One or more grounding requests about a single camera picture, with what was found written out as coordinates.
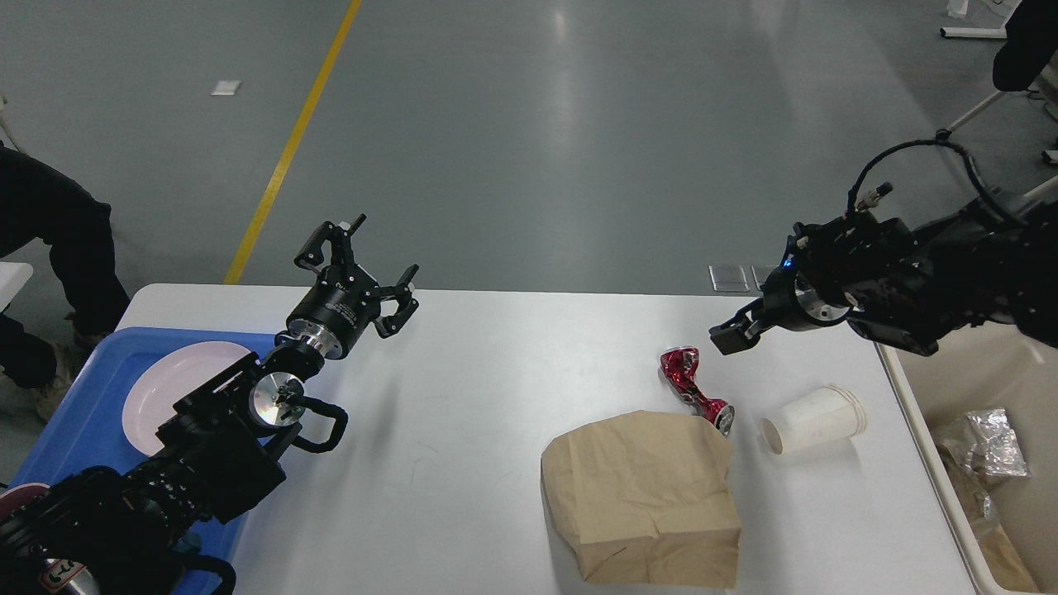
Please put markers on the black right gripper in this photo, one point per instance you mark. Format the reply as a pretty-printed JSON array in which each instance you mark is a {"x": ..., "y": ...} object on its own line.
[{"x": 788, "y": 301}]

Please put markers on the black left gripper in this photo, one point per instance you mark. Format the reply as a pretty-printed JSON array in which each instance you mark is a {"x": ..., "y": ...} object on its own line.
[{"x": 341, "y": 304}]

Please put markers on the pink plastic plate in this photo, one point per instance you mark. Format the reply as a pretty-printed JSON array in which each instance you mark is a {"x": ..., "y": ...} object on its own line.
[{"x": 150, "y": 401}]

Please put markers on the foil ball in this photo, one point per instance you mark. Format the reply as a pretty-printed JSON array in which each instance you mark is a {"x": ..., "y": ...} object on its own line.
[{"x": 983, "y": 443}]

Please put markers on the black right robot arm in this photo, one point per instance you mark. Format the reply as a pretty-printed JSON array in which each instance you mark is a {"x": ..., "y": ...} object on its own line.
[{"x": 994, "y": 260}]

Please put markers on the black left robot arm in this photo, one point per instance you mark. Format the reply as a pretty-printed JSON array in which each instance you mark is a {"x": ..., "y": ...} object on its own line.
[{"x": 230, "y": 433}]

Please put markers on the clear floor plate left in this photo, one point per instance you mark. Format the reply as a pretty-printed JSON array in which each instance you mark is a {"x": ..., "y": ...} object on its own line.
[{"x": 729, "y": 279}]

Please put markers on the clear floor plate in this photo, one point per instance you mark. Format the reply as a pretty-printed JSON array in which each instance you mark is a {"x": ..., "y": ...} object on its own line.
[
  {"x": 758, "y": 276},
  {"x": 729, "y": 279}
]

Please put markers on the clear floor plate right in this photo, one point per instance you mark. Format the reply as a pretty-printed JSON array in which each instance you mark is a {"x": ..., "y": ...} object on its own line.
[{"x": 758, "y": 276}]

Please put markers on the crushed red can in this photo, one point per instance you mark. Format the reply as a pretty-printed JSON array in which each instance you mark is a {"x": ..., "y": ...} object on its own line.
[{"x": 680, "y": 366}]

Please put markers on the white crumpled tissue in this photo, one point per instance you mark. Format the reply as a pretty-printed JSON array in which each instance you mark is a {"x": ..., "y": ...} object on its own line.
[{"x": 827, "y": 414}]

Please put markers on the brown paper bag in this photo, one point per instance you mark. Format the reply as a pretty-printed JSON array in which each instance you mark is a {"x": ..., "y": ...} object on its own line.
[{"x": 644, "y": 498}]

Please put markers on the beige plastic bin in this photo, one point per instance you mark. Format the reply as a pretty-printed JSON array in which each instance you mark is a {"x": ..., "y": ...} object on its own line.
[{"x": 982, "y": 368}]

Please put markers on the person in black trousers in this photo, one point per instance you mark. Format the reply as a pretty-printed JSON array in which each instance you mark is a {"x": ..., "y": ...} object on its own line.
[{"x": 40, "y": 203}]

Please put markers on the brown paper in bin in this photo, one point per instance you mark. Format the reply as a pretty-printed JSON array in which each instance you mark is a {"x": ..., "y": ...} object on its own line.
[{"x": 1005, "y": 564}]

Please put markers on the pink mug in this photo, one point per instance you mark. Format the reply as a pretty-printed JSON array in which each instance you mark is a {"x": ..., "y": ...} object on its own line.
[{"x": 16, "y": 497}]

